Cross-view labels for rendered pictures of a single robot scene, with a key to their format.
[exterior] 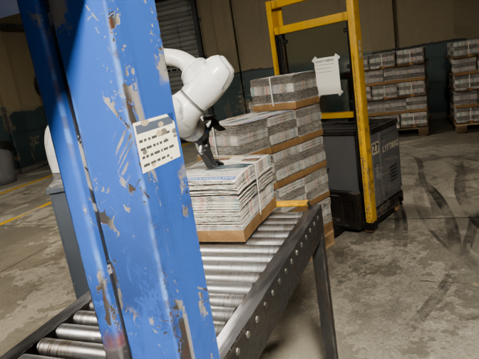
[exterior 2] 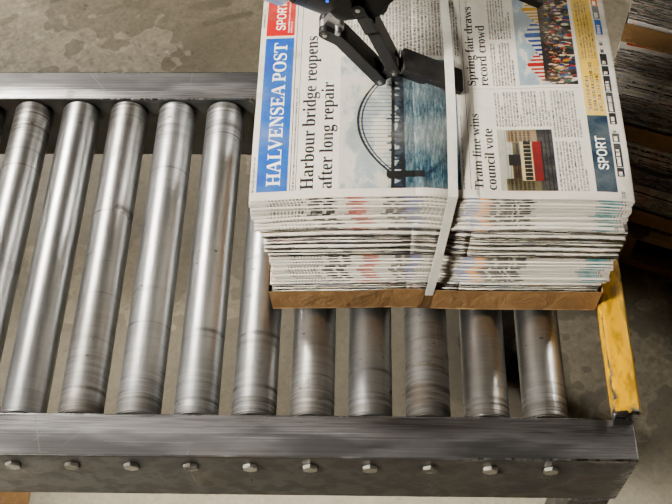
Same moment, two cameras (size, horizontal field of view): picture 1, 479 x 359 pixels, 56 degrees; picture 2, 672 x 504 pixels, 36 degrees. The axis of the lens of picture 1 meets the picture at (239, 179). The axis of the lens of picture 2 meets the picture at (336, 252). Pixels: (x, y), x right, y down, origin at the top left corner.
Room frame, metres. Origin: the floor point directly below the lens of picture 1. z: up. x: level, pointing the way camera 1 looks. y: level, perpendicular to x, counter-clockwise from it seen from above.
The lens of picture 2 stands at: (1.31, -0.56, 1.84)
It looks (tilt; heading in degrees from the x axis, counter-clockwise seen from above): 58 degrees down; 69
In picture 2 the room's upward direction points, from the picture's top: 2 degrees counter-clockwise
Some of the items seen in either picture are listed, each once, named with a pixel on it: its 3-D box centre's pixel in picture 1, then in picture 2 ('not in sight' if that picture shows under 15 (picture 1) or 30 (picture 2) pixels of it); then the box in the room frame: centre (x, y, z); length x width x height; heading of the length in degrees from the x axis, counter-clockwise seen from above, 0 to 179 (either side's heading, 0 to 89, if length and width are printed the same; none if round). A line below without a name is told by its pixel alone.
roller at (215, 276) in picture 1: (193, 278); (107, 251); (1.29, 0.19, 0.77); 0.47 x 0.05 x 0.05; 67
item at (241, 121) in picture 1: (230, 122); not in sight; (2.82, 0.00, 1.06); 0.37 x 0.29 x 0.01; 45
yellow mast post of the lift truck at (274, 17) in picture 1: (286, 112); not in sight; (3.77, -0.47, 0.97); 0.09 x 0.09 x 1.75; 46
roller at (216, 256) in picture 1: (211, 260); (211, 252); (1.41, 0.13, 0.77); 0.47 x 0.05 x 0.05; 67
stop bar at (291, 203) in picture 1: (259, 204); (603, 247); (1.83, -0.06, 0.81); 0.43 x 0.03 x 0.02; 67
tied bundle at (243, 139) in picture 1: (232, 141); not in sight; (2.83, 0.01, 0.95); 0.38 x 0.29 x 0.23; 45
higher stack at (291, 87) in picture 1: (293, 164); not in sight; (3.23, -0.41, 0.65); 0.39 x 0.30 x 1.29; 46
